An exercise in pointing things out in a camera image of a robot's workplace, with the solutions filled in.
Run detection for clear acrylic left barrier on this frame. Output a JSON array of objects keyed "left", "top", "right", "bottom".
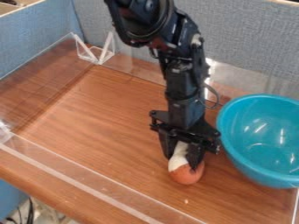
[{"left": 0, "top": 31, "right": 98, "bottom": 88}]

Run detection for clear acrylic front barrier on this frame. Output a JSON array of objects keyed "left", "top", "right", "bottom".
[{"left": 0, "top": 123, "right": 208, "bottom": 224}]

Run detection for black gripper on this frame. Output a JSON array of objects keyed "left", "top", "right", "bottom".
[{"left": 148, "top": 109, "right": 221, "bottom": 172}]

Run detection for blue plastic bowl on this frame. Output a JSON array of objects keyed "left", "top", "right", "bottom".
[{"left": 216, "top": 94, "right": 299, "bottom": 189}]

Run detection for clear acrylic barrier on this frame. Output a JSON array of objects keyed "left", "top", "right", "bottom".
[
  {"left": 0, "top": 123, "right": 208, "bottom": 224},
  {"left": 73, "top": 32, "right": 299, "bottom": 104},
  {"left": 0, "top": 31, "right": 98, "bottom": 88}
]

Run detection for black cables under table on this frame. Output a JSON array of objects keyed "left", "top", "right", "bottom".
[{"left": 3, "top": 196, "right": 34, "bottom": 224}]

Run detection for clear acrylic back barrier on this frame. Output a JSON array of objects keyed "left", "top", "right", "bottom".
[{"left": 73, "top": 32, "right": 299, "bottom": 104}]

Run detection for brown white toy mushroom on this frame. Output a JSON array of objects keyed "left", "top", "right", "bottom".
[{"left": 168, "top": 142, "right": 204, "bottom": 185}]

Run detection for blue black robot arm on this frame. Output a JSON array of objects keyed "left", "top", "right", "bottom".
[{"left": 104, "top": 0, "right": 220, "bottom": 169}]

